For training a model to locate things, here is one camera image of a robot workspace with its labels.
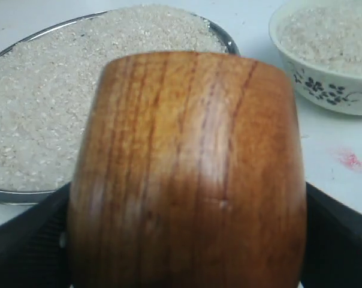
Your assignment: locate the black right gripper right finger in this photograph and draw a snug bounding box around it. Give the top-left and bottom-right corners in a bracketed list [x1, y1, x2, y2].
[301, 184, 362, 288]

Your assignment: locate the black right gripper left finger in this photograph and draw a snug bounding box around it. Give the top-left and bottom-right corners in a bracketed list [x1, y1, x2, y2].
[0, 184, 71, 288]

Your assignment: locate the small cream ceramic bowl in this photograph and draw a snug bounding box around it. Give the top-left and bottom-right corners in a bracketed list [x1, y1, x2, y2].
[269, 1, 362, 116]

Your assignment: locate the brown wooden cup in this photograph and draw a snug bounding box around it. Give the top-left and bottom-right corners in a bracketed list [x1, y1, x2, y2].
[67, 52, 307, 287]

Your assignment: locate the large steel rice plate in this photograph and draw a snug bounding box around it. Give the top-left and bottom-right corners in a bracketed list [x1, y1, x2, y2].
[0, 4, 239, 205]

